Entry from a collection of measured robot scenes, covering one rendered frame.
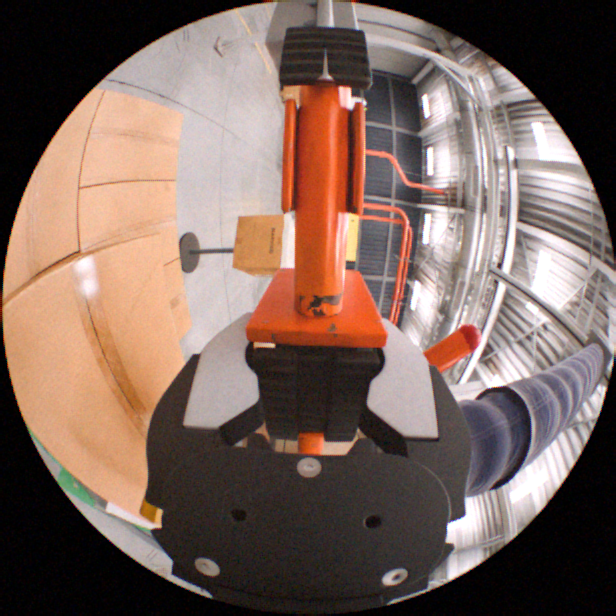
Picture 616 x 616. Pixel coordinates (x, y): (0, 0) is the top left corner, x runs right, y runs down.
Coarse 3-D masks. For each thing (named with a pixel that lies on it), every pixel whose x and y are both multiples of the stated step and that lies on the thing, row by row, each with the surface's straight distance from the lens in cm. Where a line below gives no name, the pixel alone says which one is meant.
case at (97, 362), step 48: (144, 240) 41; (48, 288) 31; (96, 288) 34; (144, 288) 41; (48, 336) 31; (96, 336) 35; (144, 336) 42; (48, 384) 32; (96, 384) 36; (144, 384) 43; (48, 432) 34; (96, 432) 37; (144, 432) 45; (96, 480) 40; (144, 480) 48
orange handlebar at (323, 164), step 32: (320, 96) 9; (288, 128) 9; (320, 128) 9; (352, 128) 10; (288, 160) 8; (320, 160) 8; (352, 160) 9; (288, 192) 8; (320, 192) 8; (352, 192) 9; (320, 224) 8; (320, 256) 8; (320, 288) 9; (320, 448) 20
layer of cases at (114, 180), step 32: (96, 96) 93; (128, 96) 102; (64, 128) 83; (96, 128) 88; (128, 128) 97; (160, 128) 112; (64, 160) 79; (96, 160) 85; (128, 160) 94; (160, 160) 109; (32, 192) 74; (64, 192) 77; (96, 192) 83; (128, 192) 92; (160, 192) 107; (32, 224) 72; (64, 224) 75; (96, 224) 81; (128, 224) 91; (160, 224) 105; (32, 256) 71; (64, 256) 74
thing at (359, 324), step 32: (288, 288) 12; (352, 288) 13; (256, 320) 9; (288, 320) 9; (320, 320) 9; (352, 320) 9; (256, 352) 9; (288, 352) 9; (320, 352) 9; (352, 352) 9; (288, 384) 9; (320, 384) 10; (352, 384) 9; (288, 416) 11; (320, 416) 13; (352, 416) 11
